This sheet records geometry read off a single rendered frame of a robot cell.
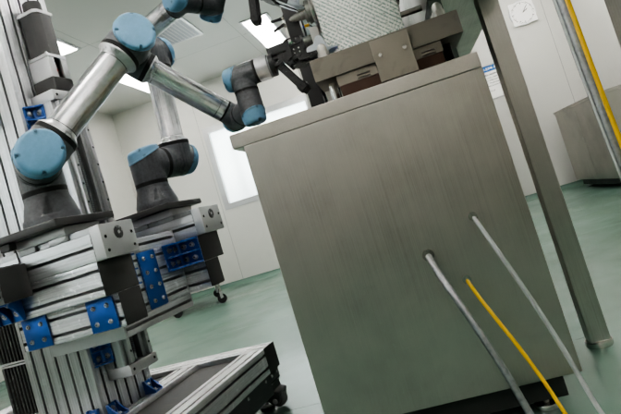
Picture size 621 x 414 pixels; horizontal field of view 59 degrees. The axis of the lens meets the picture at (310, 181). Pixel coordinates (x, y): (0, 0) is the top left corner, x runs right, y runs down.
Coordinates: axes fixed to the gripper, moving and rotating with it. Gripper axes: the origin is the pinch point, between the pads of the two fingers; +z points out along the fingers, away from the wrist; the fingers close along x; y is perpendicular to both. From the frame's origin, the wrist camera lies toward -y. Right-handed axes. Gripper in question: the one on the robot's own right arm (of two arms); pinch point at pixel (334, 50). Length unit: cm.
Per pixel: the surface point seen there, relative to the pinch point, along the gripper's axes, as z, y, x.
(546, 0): 240, 120, 556
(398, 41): 17.3, -9.4, -21.9
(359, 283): -10, -65, -26
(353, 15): 8.5, 8.0, -0.3
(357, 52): 6.4, -8.0, -19.9
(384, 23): 16.5, 2.4, -0.3
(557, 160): 193, -73, 556
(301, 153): -14.7, -29.6, -26.0
